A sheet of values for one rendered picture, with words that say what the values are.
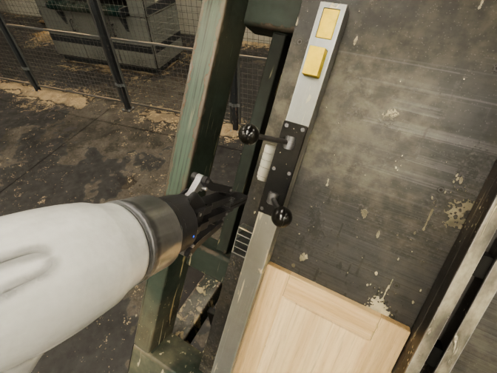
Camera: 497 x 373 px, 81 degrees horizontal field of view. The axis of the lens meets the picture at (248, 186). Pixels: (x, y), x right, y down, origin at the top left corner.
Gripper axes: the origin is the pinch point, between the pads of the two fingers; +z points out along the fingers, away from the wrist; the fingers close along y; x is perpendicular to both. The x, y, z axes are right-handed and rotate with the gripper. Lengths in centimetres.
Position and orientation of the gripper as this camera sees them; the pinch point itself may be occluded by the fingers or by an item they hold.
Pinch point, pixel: (232, 200)
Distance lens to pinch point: 53.1
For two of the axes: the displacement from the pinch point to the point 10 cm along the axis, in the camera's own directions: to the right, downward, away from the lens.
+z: 4.0, -1.4, 9.0
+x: 8.8, 3.4, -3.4
